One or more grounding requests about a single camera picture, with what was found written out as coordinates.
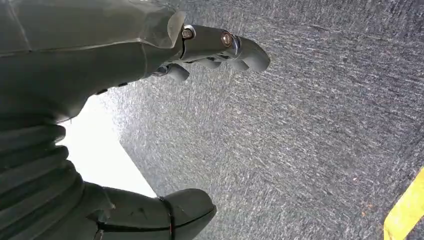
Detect yellow floor strip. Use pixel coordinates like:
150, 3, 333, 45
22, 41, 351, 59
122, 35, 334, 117
383, 167, 424, 240

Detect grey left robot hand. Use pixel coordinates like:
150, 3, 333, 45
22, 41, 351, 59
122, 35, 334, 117
0, 0, 271, 240

